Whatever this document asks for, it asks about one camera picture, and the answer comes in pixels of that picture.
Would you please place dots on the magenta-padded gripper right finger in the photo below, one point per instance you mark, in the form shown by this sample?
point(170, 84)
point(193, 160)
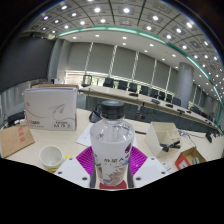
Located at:
point(148, 170)

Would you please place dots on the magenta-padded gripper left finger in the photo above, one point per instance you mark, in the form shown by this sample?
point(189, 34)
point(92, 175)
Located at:
point(73, 171)

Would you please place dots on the clear plastic water bottle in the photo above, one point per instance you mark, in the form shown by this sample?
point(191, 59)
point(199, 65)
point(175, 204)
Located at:
point(111, 146)

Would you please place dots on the white remote control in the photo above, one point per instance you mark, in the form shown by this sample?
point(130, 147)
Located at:
point(167, 167)

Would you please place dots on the small open white box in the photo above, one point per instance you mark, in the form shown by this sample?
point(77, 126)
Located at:
point(158, 136)

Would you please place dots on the white printed paper sheet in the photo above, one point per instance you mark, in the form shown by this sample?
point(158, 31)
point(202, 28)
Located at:
point(84, 136)

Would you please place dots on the open red cardboard box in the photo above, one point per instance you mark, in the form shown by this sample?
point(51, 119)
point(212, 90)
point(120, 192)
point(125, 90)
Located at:
point(185, 160)

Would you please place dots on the flat round red coaster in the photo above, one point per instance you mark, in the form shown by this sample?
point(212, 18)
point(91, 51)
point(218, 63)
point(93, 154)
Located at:
point(113, 186)

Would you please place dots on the brown paper envelope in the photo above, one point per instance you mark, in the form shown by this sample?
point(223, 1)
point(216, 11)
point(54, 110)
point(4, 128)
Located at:
point(15, 140)

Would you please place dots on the white copy paper carton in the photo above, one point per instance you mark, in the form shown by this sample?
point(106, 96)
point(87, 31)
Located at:
point(50, 108)

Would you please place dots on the black power adapter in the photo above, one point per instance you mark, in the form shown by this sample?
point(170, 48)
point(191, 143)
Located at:
point(16, 118)

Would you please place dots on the long curved conference table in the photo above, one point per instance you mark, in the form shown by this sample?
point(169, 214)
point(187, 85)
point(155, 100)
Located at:
point(116, 93)

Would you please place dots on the row of black office chairs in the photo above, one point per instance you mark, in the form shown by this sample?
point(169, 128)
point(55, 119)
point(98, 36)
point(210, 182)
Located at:
point(133, 87)

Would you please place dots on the grey mesh office chair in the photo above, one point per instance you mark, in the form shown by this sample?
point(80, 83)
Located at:
point(87, 81)

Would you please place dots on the recessed ceiling lights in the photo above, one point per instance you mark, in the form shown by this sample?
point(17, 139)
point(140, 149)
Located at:
point(126, 10)

